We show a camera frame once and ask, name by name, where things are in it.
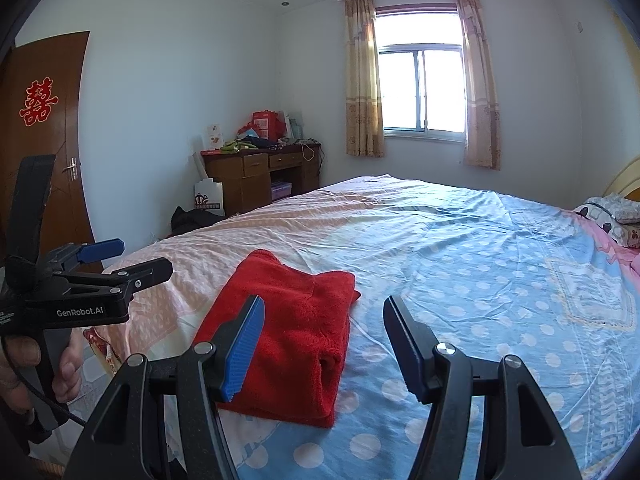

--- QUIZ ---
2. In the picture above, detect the black bag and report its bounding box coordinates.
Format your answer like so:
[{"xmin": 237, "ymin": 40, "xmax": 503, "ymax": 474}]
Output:
[{"xmin": 171, "ymin": 206, "xmax": 226, "ymax": 235}]

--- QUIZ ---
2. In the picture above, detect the red knitted sweater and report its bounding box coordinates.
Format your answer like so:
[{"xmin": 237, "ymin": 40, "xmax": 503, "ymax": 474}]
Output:
[{"xmin": 191, "ymin": 249, "xmax": 362, "ymax": 429}]

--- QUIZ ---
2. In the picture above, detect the white framed window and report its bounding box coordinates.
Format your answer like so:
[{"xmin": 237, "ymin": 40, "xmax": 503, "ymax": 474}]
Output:
[{"xmin": 374, "ymin": 4, "xmax": 468, "ymax": 145}]

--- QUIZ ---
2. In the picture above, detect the black cable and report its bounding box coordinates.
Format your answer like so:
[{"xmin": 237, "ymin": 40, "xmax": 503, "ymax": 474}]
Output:
[{"xmin": 10, "ymin": 360, "xmax": 88, "ymax": 428}]

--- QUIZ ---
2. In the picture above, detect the red gift box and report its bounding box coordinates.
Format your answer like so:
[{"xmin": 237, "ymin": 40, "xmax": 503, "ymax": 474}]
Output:
[{"xmin": 245, "ymin": 110, "xmax": 283, "ymax": 142}]

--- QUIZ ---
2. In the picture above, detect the grey patterned pillow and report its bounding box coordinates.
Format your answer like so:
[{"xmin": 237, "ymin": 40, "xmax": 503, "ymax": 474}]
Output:
[{"xmin": 612, "ymin": 195, "xmax": 640, "ymax": 223}]

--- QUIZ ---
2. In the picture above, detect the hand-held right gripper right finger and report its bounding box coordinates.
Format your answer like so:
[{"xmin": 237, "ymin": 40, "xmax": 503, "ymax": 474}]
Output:
[{"xmin": 382, "ymin": 295, "xmax": 583, "ymax": 480}]

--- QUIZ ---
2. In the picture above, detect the brown patterned pillow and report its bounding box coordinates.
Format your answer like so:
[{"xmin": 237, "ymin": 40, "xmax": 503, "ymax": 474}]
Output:
[{"xmin": 617, "ymin": 222, "xmax": 640, "ymax": 250}]

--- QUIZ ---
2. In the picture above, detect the brown wooden desk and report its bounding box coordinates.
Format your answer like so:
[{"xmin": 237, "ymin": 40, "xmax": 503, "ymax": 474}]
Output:
[{"xmin": 200, "ymin": 142, "xmax": 322, "ymax": 218}]

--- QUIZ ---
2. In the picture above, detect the blue cloth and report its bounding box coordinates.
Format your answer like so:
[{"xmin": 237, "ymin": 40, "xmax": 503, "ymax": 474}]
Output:
[{"xmin": 237, "ymin": 132, "xmax": 273, "ymax": 150}]

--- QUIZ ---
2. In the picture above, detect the beige patterned curtain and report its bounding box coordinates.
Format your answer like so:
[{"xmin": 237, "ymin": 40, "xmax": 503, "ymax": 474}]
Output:
[
  {"xmin": 454, "ymin": 0, "xmax": 502, "ymax": 171},
  {"xmin": 342, "ymin": 0, "xmax": 386, "ymax": 158}
]

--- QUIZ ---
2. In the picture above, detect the cream wooden headboard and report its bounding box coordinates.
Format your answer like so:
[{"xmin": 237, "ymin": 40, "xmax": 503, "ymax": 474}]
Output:
[{"xmin": 602, "ymin": 157, "xmax": 640, "ymax": 198}]

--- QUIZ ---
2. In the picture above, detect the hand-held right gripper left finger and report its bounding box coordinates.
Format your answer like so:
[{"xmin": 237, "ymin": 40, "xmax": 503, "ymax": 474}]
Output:
[{"xmin": 70, "ymin": 294, "xmax": 266, "ymax": 480}]

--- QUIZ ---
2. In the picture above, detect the cartoon printed pillow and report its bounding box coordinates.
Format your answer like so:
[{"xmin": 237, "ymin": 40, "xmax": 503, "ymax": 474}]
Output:
[{"xmin": 572, "ymin": 195, "xmax": 640, "ymax": 248}]

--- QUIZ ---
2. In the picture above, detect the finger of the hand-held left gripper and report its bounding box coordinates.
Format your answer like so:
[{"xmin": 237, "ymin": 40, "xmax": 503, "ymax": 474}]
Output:
[
  {"xmin": 54, "ymin": 257, "xmax": 174, "ymax": 306},
  {"xmin": 77, "ymin": 238, "xmax": 125, "ymax": 264}
]

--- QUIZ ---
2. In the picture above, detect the white printed card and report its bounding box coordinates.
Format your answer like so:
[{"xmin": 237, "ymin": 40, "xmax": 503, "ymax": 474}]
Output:
[{"xmin": 204, "ymin": 124, "xmax": 226, "ymax": 152}]

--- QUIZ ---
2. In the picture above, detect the white paper bag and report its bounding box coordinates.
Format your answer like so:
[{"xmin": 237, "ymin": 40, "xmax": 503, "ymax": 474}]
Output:
[{"xmin": 194, "ymin": 177, "xmax": 225, "ymax": 216}]

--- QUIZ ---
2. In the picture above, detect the brown wooden door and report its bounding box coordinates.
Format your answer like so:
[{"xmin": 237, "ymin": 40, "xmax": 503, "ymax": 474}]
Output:
[{"xmin": 0, "ymin": 31, "xmax": 103, "ymax": 273}]

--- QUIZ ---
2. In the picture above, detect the bed with patterned sheet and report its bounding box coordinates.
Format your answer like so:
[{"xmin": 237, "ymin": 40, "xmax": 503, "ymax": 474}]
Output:
[{"xmin": 82, "ymin": 174, "xmax": 640, "ymax": 480}]

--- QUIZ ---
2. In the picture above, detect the red paper door decoration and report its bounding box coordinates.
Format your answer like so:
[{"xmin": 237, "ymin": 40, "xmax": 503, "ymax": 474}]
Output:
[{"xmin": 19, "ymin": 77, "xmax": 59, "ymax": 127}]

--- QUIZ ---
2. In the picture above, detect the person's left hand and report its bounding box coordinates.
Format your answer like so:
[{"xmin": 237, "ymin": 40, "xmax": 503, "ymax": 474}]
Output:
[{"xmin": 0, "ymin": 332, "xmax": 83, "ymax": 413}]

